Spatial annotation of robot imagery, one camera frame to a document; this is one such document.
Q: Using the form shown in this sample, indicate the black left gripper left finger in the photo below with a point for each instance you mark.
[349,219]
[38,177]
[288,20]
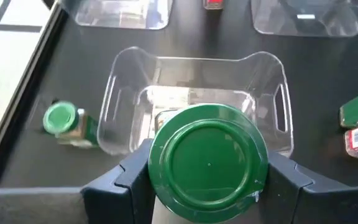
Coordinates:
[120,199]

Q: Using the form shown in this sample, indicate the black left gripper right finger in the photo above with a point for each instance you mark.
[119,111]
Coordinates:
[291,199]

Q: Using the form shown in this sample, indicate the clear plastic bin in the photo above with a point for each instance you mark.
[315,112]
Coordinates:
[204,67]
[309,21]
[120,15]

